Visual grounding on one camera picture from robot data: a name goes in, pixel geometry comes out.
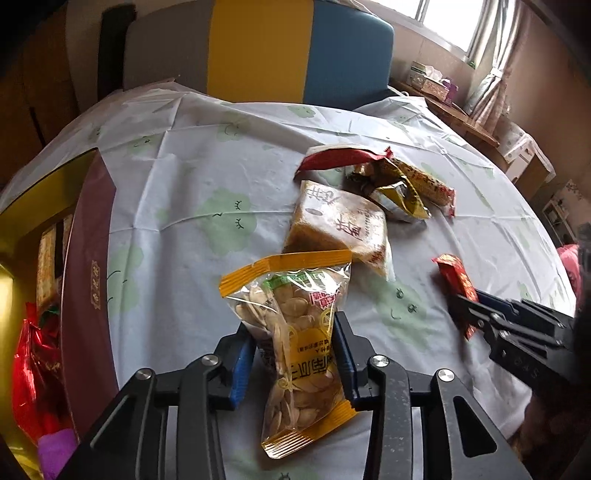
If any maroon gold gift box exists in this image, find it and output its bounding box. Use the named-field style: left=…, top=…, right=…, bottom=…
left=1, top=149, right=118, bottom=479

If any long red yellow snack bar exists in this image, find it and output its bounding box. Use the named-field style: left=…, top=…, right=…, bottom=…
left=393, top=158, right=456, bottom=218

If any red foil snack bag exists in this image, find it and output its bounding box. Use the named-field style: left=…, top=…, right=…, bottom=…
left=11, top=302, right=72, bottom=444

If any white green cloud tablecloth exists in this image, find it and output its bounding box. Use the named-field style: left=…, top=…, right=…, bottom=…
left=0, top=80, right=578, bottom=480

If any pink floral curtain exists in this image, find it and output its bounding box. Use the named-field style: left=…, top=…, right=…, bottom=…
left=465, top=1, right=531, bottom=134

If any grey yellow blue chair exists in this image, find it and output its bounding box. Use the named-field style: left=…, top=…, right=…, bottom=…
left=97, top=1, right=394, bottom=110

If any brown rice cracker packet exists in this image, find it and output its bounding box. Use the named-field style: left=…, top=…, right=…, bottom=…
left=283, top=180, right=396, bottom=281

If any red white snack packet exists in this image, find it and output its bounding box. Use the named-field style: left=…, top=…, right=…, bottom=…
left=294, top=144, right=394, bottom=176

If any small red snack bar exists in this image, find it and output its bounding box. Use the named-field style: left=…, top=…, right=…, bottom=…
left=431, top=253, right=482, bottom=341

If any cracker packet in box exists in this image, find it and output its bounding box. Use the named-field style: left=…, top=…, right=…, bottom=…
left=36, top=214, right=73, bottom=314

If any pumpkin seeds yellow clear bag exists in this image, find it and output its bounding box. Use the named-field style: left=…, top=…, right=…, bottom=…
left=219, top=250, right=356, bottom=460

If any tissue box on shelf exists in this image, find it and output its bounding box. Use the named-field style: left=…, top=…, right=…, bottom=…
left=407, top=61, right=458, bottom=105

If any crumpled gold yellow snack bag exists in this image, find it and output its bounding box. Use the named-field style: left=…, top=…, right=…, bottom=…
left=346, top=159, right=431, bottom=223

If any purple item in box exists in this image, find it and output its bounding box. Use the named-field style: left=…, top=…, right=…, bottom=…
left=38, top=428, right=77, bottom=480

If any wooden side shelf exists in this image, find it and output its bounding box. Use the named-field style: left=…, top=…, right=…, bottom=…
left=393, top=79, right=499, bottom=148

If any window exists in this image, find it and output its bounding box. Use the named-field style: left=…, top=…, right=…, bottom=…
left=365, top=0, right=496, bottom=64

